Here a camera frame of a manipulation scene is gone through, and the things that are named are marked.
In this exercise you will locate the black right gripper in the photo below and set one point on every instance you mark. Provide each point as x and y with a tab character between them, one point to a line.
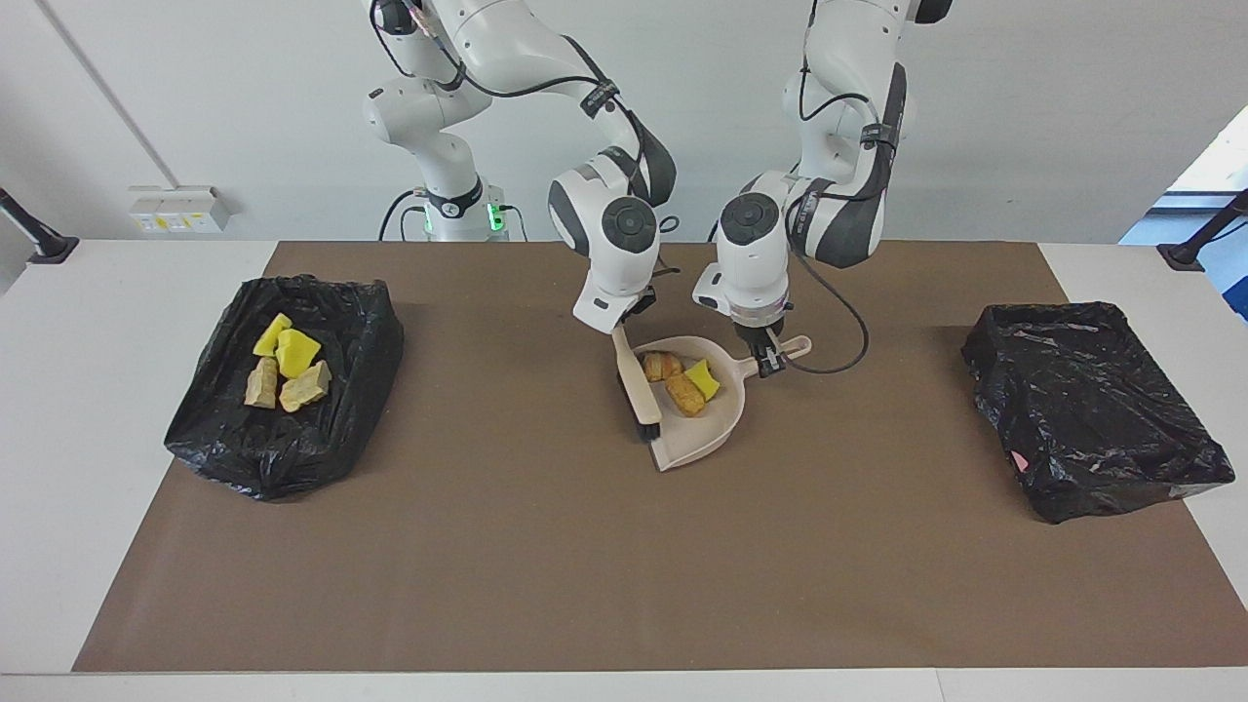
641	303

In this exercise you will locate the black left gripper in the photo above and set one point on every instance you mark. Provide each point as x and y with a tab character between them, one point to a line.
760	332

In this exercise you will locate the striped croissant piece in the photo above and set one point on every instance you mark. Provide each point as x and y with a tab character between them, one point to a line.
261	382
304	387
661	367

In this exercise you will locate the yellow sponge piece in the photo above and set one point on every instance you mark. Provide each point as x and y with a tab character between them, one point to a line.
272	335
297	352
704	378

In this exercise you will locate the beige hand brush black bristles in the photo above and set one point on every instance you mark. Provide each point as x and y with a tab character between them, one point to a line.
634	380

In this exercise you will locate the brown oval bread roll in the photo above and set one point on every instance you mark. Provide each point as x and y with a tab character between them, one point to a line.
685	396

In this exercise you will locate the beige plastic dustpan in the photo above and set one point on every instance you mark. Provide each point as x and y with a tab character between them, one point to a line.
717	439

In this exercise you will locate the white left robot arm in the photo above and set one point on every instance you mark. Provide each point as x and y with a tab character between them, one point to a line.
756	283

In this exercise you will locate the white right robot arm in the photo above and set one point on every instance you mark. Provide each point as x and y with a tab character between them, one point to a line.
614	283

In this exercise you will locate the black bag-lined bin pink patch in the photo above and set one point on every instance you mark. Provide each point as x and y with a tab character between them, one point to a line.
1092	409

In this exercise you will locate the brown table mat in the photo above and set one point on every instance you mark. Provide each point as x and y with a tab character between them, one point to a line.
634	585

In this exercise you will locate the black clamp stand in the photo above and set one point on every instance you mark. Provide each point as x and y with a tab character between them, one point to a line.
49	249
1185	255

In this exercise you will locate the white wall outlet box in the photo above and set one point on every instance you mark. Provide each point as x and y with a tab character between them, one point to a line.
180	210

